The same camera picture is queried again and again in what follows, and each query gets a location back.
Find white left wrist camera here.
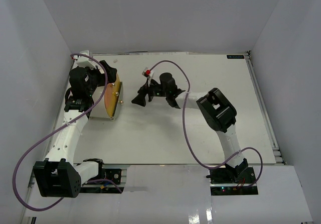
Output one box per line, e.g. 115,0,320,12
71,50,98,69

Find yellow bottom drawer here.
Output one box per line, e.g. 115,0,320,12
105,101,117,118

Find black label sticker right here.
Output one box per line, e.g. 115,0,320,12
227,55,245,59

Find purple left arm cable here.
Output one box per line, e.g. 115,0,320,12
12,54,109,211

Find orange drawer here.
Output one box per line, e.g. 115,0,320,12
104,83,119,107

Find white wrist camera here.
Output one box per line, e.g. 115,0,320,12
71,50,98,69
142,67,154,86

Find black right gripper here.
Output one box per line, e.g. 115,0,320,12
132,78,169,106

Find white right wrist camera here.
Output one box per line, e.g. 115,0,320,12
142,67,154,86

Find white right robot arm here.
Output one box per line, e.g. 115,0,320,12
131,68,248,183

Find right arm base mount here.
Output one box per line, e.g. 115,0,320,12
206,167,258,196

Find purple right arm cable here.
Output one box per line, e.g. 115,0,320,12
150,60,263,186

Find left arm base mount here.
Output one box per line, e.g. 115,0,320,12
80,165,128,194

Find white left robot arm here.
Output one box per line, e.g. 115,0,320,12
33,60,121,198

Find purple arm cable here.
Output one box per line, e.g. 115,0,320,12
150,60,263,186
12,54,109,211

